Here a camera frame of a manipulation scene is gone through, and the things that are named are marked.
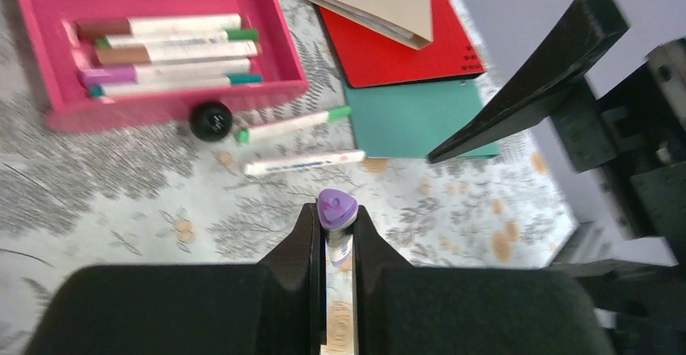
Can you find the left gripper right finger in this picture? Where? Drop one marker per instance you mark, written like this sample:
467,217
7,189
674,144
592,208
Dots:
408,309

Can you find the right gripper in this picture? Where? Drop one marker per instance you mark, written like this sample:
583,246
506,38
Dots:
632,138

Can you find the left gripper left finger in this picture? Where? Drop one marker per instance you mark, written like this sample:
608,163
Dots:
271,307

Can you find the purple cap white marker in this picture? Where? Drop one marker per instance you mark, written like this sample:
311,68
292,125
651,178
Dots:
337,212

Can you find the plain white marker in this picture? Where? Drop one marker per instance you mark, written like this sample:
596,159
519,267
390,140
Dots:
302,162

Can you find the light green cap marker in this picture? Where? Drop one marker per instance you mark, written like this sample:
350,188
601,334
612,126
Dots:
259,132

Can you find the pink cap white marker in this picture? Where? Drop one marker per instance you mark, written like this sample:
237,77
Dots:
165,72

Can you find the green cap white marker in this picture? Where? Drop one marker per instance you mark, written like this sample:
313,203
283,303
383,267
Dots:
198,37

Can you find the teal cap white marker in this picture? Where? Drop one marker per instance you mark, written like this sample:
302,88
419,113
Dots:
133,89

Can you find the brown cap white marker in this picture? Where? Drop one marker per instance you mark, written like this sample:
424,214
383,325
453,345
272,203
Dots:
91,30

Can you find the pink bottom drawer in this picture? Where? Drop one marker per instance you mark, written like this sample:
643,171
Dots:
61,54

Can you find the tan cap white marker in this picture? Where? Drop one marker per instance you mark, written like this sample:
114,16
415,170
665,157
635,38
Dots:
181,53

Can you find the teal folder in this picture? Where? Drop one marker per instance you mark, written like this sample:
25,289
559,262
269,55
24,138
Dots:
409,121

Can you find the red folder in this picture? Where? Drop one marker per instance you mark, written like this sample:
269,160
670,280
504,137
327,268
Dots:
369,59

